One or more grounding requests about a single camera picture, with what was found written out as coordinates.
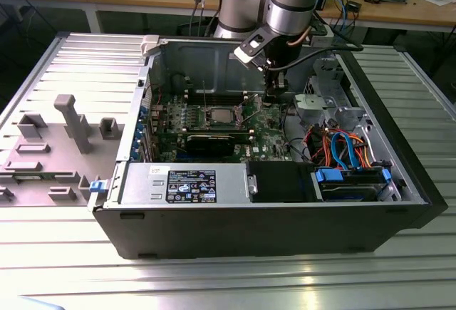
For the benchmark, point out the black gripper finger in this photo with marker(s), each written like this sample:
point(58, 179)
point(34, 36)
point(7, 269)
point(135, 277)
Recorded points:
point(270, 92)
point(281, 82)

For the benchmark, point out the silver square CPU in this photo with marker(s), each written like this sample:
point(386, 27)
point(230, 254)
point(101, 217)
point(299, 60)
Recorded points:
point(221, 113)

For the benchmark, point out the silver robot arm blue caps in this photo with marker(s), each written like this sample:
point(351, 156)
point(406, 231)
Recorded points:
point(292, 7)

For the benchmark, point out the black RAM slot row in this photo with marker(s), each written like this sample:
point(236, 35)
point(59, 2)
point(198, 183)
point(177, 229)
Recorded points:
point(242, 130)
point(221, 99)

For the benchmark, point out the CPU socket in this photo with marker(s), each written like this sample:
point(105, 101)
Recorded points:
point(206, 117)

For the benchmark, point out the blue expansion slot clip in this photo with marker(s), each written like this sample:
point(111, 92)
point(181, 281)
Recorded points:
point(143, 111)
point(134, 151)
point(139, 133)

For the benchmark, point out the silver metal drive cage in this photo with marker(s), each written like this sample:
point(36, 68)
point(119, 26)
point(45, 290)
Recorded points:
point(313, 105)

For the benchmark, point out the green motherboard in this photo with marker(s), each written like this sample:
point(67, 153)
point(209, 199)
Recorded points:
point(270, 139)

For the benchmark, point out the black graphics card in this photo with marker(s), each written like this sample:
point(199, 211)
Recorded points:
point(210, 144)

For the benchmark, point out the small black adapter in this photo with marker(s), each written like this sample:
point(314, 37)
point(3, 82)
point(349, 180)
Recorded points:
point(354, 6)

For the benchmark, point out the black printed label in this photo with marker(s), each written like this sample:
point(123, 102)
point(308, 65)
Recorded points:
point(192, 187)

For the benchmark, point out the hard disk in blue carrier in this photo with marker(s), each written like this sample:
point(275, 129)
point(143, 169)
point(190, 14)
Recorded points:
point(352, 189)

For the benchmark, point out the pale grey case latch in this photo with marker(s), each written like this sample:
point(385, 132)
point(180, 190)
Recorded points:
point(149, 44)

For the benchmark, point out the black open PC case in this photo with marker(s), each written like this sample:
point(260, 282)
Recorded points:
point(213, 231)

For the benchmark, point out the silver power supply unit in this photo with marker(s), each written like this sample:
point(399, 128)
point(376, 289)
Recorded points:
point(142, 185)

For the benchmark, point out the blue case latch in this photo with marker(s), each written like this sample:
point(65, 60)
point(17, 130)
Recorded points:
point(98, 186)

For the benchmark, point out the grey plastic parts rack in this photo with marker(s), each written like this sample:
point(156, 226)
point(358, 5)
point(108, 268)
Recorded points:
point(53, 153)

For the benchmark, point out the green RAM stick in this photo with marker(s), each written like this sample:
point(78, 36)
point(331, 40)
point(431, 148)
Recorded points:
point(30, 179)

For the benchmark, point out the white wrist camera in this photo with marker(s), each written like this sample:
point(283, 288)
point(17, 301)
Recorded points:
point(246, 53)

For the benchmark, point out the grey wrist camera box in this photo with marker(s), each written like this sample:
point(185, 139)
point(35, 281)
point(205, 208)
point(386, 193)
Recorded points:
point(320, 37)

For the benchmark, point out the small silver metal bracket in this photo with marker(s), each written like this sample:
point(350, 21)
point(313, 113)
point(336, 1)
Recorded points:
point(252, 185)

